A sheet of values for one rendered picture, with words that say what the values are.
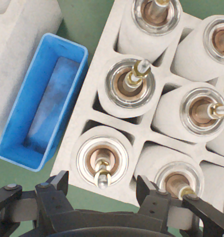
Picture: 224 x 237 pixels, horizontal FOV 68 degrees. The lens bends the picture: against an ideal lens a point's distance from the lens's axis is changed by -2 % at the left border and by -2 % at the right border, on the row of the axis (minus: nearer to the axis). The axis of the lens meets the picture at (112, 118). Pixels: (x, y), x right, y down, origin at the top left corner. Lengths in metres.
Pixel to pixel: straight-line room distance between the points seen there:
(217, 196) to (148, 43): 0.26
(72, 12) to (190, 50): 0.39
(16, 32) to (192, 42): 0.33
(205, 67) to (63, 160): 0.29
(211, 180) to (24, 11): 0.47
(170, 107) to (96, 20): 0.39
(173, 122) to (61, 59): 0.38
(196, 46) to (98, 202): 0.46
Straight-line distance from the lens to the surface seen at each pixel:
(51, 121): 0.51
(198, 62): 0.32
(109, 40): 0.35
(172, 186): 0.27
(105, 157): 0.22
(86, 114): 0.32
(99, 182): 0.16
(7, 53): 0.40
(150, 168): 0.27
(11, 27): 0.40
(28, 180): 0.57
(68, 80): 0.52
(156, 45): 0.29
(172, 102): 0.28
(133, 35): 0.29
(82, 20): 0.58
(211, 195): 0.34
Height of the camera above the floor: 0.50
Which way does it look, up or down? 87 degrees down
